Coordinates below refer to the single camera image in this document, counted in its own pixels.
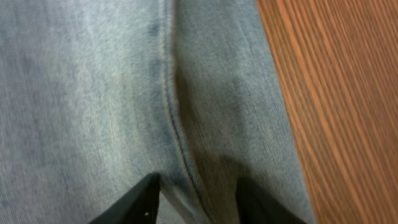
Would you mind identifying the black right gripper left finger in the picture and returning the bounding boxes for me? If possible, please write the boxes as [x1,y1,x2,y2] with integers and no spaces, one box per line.
[89,173,160,224]

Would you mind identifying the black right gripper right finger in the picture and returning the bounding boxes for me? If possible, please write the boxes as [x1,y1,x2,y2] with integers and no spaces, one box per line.
[235,177,305,224]

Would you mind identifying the medium blue jeans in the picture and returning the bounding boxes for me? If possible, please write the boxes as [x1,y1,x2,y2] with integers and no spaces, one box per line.
[1,0,316,223]

